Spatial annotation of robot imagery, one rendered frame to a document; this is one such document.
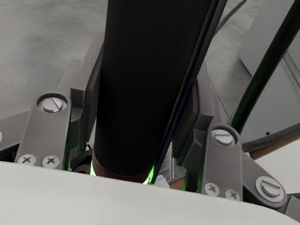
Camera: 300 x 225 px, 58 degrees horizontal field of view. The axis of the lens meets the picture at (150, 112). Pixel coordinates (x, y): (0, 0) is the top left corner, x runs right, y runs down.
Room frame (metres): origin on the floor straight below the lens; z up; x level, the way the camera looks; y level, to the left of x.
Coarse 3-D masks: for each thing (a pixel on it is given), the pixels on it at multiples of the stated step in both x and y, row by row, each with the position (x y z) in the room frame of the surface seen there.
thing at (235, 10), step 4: (244, 0) 0.40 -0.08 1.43; (240, 4) 0.40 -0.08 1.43; (236, 8) 0.39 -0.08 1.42; (232, 12) 0.39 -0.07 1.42; (228, 16) 0.39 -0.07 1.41; (224, 20) 0.39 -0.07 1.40; (220, 24) 0.39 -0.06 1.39; (224, 24) 0.37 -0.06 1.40; (220, 28) 0.37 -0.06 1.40; (216, 32) 0.36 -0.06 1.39
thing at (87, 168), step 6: (90, 150) 0.23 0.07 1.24; (78, 156) 0.23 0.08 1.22; (84, 156) 0.23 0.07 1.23; (90, 156) 0.22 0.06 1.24; (72, 162) 0.22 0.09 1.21; (78, 162) 0.22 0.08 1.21; (84, 162) 0.22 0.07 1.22; (90, 162) 0.22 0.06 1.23; (72, 168) 0.22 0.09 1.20; (78, 168) 0.21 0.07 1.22; (84, 168) 0.20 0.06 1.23; (90, 168) 0.20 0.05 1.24; (90, 174) 0.19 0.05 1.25
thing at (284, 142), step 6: (288, 138) 0.23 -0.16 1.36; (294, 138) 0.24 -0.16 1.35; (276, 144) 0.22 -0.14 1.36; (282, 144) 0.22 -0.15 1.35; (258, 150) 0.20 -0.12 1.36; (264, 150) 0.20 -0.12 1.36; (270, 150) 0.21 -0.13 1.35; (252, 156) 0.19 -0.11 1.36; (258, 156) 0.19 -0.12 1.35; (180, 180) 0.14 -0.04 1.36; (174, 186) 0.13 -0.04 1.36; (180, 186) 0.13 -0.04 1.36
